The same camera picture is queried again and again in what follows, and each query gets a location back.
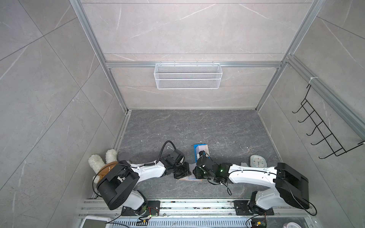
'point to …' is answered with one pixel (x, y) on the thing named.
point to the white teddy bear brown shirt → (97, 165)
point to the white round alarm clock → (257, 161)
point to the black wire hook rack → (336, 148)
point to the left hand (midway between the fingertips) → (194, 172)
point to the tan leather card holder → (190, 177)
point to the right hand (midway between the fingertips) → (194, 173)
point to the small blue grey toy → (244, 164)
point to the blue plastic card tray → (195, 146)
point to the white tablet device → (96, 221)
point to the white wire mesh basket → (186, 76)
